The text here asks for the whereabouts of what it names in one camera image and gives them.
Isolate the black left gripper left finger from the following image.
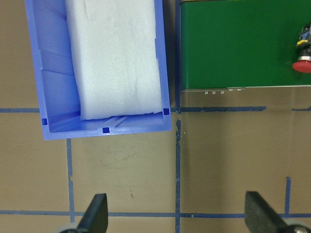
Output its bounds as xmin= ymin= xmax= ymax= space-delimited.
xmin=77 ymin=194 xmax=108 ymax=233

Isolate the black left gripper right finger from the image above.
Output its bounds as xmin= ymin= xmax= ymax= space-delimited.
xmin=244 ymin=191 xmax=288 ymax=233

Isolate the red push button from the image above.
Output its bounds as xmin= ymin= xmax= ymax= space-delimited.
xmin=292 ymin=23 xmax=311 ymax=73

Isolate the blue source bin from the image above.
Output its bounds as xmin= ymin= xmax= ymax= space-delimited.
xmin=25 ymin=0 xmax=172 ymax=140

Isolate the green conveyor belt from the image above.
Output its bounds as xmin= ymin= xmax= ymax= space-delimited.
xmin=179 ymin=0 xmax=311 ymax=90

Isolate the white foam pad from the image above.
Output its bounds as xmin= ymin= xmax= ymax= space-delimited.
xmin=65 ymin=0 xmax=162 ymax=120

